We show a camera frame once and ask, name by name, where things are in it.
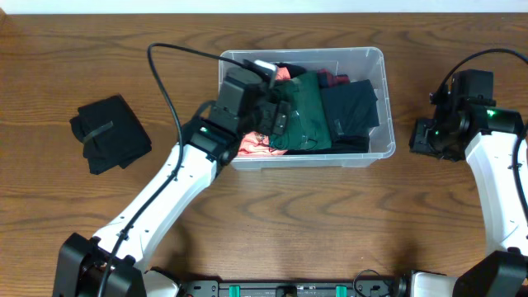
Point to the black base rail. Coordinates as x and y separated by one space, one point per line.
368 286

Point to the pink patterned garment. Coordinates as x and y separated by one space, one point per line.
257 145

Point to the dark green garment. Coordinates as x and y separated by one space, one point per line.
307 128

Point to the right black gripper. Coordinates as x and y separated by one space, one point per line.
420 141

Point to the clear plastic storage bin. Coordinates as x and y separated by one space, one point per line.
358 63

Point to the black garment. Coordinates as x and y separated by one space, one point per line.
111 134
350 111

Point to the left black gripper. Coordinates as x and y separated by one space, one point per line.
279 118

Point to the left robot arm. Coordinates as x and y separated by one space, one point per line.
115 261

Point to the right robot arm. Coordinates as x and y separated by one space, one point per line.
496 155

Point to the red plaid shirt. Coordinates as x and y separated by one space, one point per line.
327 79

